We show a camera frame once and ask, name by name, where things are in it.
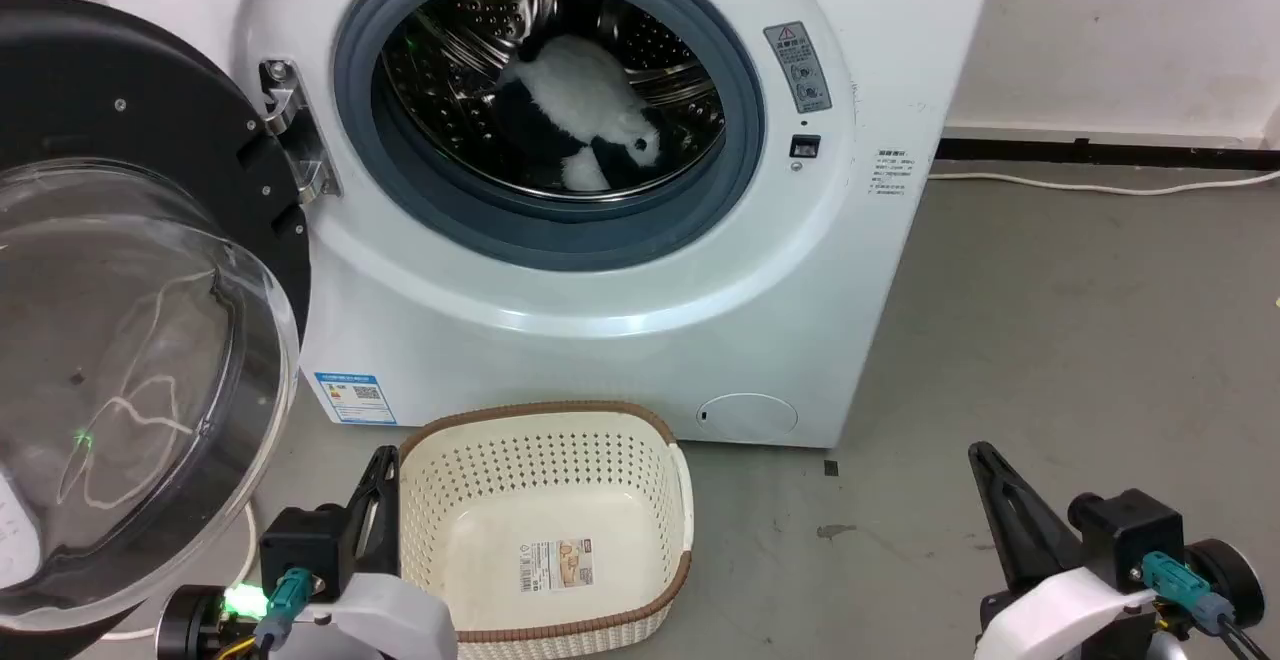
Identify teal-plug right gripper cable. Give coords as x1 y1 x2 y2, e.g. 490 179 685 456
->
1140 551 1280 660

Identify metal door hinge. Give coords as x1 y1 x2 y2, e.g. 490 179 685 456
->
259 58 342 205

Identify blue energy label sticker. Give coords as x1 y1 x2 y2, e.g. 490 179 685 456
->
314 371 398 427

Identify washer door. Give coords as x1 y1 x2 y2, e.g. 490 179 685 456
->
0 0 313 660

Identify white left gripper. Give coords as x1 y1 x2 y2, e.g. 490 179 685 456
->
297 445 459 660

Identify white text label sticker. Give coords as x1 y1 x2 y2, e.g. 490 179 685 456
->
867 147 922 200

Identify cream plastic laundry basket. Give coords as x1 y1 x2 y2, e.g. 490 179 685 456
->
398 400 695 660

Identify teal-plug gripper cable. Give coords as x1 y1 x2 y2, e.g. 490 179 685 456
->
215 567 323 660
1140 551 1280 660

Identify teal-plug left gripper cable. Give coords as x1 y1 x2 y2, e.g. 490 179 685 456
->
215 567 323 660

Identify grey warning sticker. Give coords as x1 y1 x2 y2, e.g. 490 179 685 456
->
763 21 834 116

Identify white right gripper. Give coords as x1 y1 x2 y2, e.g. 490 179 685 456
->
967 441 1163 660

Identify white floor cable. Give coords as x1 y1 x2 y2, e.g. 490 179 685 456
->
928 170 1280 197

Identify white front-load washing machine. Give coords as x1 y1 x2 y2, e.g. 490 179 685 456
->
75 0 1003 449

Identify black and white plush panda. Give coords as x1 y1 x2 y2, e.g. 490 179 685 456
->
497 33 669 193

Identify black baseboard strip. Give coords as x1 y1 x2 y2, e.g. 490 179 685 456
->
936 138 1280 172

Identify round filter cover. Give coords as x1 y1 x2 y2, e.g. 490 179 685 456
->
696 392 800 443

